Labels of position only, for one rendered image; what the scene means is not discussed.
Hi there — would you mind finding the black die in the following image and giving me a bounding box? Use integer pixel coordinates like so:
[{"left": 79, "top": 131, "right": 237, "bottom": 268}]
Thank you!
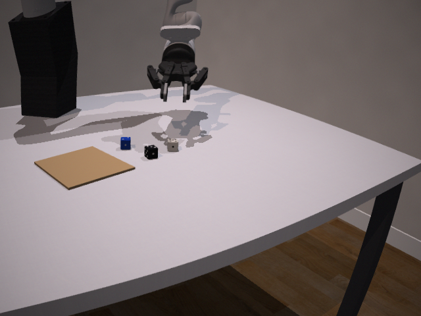
[{"left": 144, "top": 145, "right": 158, "bottom": 159}]

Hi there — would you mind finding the grey die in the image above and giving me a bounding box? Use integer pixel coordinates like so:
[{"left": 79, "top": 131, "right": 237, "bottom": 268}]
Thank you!
[{"left": 167, "top": 139, "right": 178, "bottom": 151}]

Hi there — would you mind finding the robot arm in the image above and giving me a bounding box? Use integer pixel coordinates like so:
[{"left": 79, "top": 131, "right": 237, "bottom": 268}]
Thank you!
[{"left": 21, "top": 0, "right": 202, "bottom": 53}]

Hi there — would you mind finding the tan flat mat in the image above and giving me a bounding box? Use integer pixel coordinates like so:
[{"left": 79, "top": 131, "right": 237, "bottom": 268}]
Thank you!
[{"left": 34, "top": 146, "right": 136, "bottom": 190}]

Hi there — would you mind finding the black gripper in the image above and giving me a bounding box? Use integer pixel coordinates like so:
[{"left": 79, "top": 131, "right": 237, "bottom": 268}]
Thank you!
[{"left": 147, "top": 43, "right": 208, "bottom": 103}]

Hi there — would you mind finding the dark blue die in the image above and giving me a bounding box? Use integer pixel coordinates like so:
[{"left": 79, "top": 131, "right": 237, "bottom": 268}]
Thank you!
[{"left": 120, "top": 137, "right": 131, "bottom": 149}]

